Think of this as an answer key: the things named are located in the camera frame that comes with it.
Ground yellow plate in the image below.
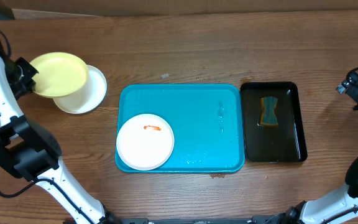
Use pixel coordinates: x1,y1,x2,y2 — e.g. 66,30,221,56
30,52,89,98

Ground green yellow sponge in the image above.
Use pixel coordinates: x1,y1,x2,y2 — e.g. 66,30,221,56
259,96,278,126

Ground white plate with ketchup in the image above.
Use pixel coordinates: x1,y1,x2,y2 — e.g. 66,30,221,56
116,114,175,171

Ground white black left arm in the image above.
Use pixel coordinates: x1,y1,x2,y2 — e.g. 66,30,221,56
0,31,122,223

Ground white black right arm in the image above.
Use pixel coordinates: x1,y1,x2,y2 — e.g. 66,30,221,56
252,67,358,224

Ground black water tray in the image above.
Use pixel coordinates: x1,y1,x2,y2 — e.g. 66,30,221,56
240,82,308,162

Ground teal plastic tray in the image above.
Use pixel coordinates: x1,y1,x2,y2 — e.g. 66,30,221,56
117,84,245,173

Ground brown cardboard backdrop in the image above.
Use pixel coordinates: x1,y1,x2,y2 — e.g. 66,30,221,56
0,0,358,19

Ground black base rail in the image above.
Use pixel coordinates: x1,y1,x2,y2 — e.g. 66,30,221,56
98,213,303,224

